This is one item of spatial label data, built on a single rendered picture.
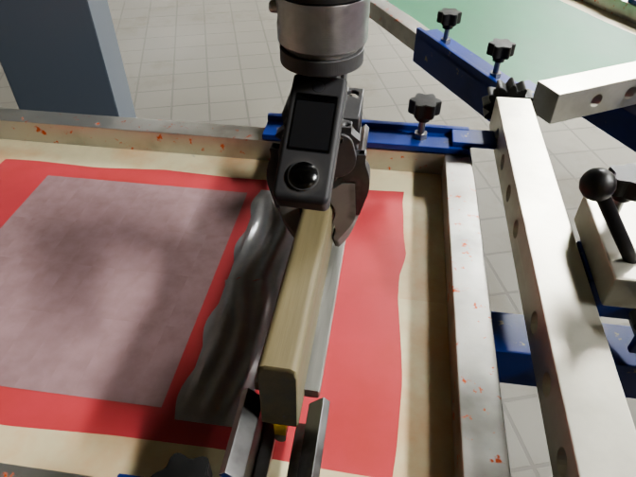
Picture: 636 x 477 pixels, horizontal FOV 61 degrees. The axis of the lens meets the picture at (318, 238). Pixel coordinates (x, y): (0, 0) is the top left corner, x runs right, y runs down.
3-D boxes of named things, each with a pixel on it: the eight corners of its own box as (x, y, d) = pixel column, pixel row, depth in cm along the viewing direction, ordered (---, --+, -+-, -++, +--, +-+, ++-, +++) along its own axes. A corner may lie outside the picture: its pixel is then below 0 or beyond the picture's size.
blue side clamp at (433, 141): (264, 168, 83) (261, 129, 79) (271, 151, 87) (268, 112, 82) (463, 185, 80) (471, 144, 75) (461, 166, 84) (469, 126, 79)
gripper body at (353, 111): (363, 140, 57) (371, 25, 49) (356, 189, 50) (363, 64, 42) (291, 134, 57) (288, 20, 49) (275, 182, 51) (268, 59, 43)
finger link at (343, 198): (367, 217, 61) (360, 147, 55) (362, 252, 57) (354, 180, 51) (340, 217, 62) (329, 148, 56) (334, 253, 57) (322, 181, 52)
